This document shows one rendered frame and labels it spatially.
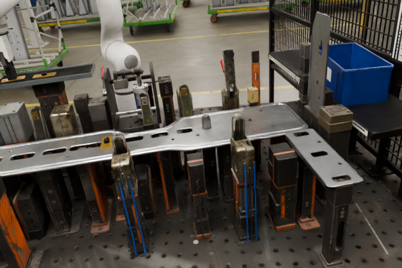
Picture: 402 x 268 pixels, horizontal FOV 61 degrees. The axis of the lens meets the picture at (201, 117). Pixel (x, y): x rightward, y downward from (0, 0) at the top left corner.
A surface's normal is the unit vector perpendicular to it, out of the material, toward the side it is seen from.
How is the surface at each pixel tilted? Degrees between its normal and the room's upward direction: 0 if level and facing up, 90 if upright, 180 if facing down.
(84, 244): 0
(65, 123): 90
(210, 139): 0
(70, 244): 0
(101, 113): 90
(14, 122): 90
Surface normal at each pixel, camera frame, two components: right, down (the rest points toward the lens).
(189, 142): -0.09, -0.89
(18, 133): 0.17, 0.43
